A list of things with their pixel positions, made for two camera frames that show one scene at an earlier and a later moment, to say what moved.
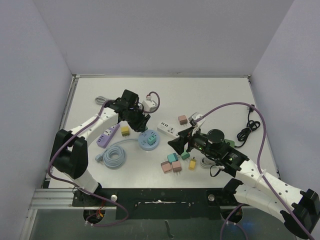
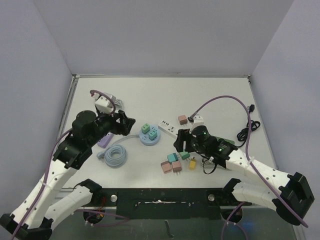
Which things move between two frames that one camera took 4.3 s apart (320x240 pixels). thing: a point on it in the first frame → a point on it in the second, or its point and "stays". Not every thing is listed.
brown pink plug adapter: [183, 120] stays
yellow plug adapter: [192, 164] stays
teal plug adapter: [151, 140] → [152, 135]
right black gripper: [188, 139] stays
